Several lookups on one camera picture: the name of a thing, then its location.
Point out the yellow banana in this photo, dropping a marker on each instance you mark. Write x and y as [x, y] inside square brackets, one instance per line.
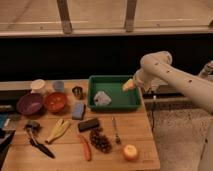
[59, 129]

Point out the small metal cup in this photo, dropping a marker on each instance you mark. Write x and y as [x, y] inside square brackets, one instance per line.
[78, 92]

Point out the dark grape bunch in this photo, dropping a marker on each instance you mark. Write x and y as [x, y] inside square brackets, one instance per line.
[99, 140]

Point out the metal fork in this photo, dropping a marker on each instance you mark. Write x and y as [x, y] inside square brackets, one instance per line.
[117, 138]

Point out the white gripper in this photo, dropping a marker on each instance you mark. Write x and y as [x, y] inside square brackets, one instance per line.
[140, 79]

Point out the crumpled white cloth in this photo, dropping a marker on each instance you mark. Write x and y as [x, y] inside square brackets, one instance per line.
[101, 99]

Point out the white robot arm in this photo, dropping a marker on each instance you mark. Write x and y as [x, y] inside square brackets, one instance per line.
[196, 88]

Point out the grey metal bracket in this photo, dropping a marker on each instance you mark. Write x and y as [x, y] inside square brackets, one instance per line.
[207, 70]

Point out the green plastic tray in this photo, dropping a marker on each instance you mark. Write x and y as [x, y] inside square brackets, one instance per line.
[112, 86]

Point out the red bowl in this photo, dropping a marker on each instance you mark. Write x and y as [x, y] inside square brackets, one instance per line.
[55, 102]

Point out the white cup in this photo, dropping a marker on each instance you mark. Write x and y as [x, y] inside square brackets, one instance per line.
[38, 86]

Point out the orange apple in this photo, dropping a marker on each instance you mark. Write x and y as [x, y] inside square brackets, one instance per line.
[130, 152]

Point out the blue sponge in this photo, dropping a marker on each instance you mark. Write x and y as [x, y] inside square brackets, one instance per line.
[78, 111]

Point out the orange carrot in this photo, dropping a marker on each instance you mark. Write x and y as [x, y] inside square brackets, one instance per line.
[86, 148]

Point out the black handled tool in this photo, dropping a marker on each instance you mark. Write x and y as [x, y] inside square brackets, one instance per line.
[32, 128]

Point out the blue-grey cup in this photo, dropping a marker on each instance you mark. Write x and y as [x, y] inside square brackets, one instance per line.
[58, 86]

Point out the purple bowl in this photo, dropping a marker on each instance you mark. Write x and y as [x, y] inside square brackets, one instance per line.
[30, 104]

